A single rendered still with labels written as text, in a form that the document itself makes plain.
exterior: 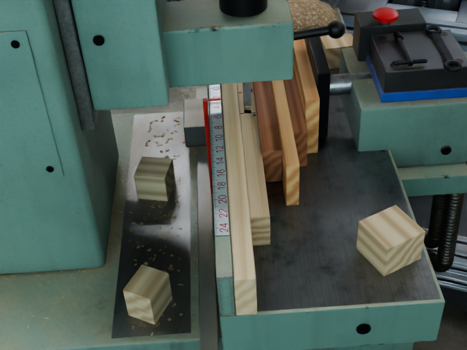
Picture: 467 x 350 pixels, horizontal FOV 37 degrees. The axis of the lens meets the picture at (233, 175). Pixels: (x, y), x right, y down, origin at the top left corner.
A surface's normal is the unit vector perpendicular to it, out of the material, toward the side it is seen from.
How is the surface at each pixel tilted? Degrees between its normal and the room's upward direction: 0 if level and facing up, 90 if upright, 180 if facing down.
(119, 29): 90
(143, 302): 90
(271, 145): 0
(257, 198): 0
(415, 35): 0
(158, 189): 90
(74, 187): 90
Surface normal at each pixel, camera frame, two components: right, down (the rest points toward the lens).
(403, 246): 0.48, 0.54
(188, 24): -0.04, -0.77
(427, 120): 0.05, 0.64
